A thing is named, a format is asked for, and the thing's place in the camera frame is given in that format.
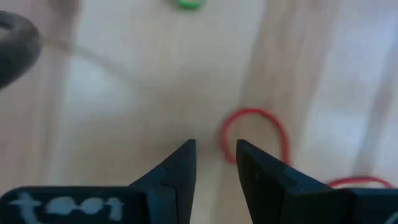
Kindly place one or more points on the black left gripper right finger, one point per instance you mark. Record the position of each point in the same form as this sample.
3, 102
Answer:
295, 202

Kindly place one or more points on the red rubber band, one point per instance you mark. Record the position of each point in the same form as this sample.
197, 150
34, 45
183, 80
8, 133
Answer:
248, 111

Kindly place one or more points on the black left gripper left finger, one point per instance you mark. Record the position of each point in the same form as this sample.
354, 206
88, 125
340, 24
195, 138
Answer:
93, 205

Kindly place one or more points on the green rubber band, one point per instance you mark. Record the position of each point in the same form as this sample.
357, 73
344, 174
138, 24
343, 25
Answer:
189, 4

